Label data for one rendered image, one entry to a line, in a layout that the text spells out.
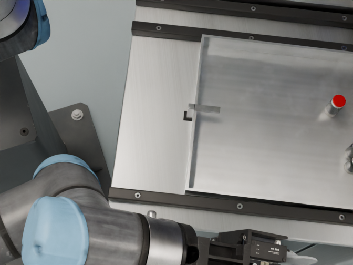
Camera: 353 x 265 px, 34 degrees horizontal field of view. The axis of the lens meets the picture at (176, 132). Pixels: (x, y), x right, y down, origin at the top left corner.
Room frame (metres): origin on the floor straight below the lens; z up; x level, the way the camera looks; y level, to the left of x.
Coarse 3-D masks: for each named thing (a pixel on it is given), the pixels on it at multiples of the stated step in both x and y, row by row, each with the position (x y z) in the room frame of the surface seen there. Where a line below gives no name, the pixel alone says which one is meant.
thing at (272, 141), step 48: (240, 48) 0.45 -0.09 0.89; (288, 48) 0.45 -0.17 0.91; (240, 96) 0.36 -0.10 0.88; (288, 96) 0.37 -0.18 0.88; (192, 144) 0.26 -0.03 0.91; (240, 144) 0.28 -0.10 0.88; (288, 144) 0.29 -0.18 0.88; (336, 144) 0.30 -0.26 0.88; (192, 192) 0.19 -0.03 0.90; (240, 192) 0.20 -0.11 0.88; (288, 192) 0.21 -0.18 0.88; (336, 192) 0.22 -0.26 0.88
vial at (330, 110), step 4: (332, 100) 0.36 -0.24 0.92; (328, 104) 0.36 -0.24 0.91; (332, 104) 0.35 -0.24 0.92; (328, 108) 0.35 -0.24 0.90; (332, 108) 0.35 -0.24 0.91; (336, 108) 0.35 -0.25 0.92; (340, 108) 0.35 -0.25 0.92; (328, 112) 0.35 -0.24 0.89; (332, 112) 0.35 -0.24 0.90; (336, 112) 0.34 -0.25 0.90; (332, 116) 0.34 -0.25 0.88
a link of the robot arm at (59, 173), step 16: (48, 160) 0.17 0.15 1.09; (64, 160) 0.16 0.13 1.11; (80, 160) 0.17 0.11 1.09; (48, 176) 0.14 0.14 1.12; (64, 176) 0.14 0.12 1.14; (80, 176) 0.14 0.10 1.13; (96, 176) 0.15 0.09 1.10; (16, 192) 0.12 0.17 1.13; (32, 192) 0.12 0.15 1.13; (48, 192) 0.12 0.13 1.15; (0, 208) 0.10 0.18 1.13; (16, 208) 0.10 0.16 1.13; (16, 224) 0.08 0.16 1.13; (16, 240) 0.07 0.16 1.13
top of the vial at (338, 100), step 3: (336, 96) 0.36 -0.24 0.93; (339, 96) 0.36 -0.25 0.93; (342, 96) 0.36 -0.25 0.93; (333, 99) 0.36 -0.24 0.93; (336, 99) 0.36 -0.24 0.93; (339, 99) 0.36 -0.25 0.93; (342, 99) 0.36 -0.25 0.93; (345, 99) 0.36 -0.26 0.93; (333, 102) 0.35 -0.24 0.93; (336, 102) 0.35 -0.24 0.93; (339, 102) 0.35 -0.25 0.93; (342, 102) 0.35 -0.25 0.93; (345, 102) 0.35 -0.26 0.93; (336, 105) 0.35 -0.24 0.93; (339, 105) 0.35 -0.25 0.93; (342, 105) 0.35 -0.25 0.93
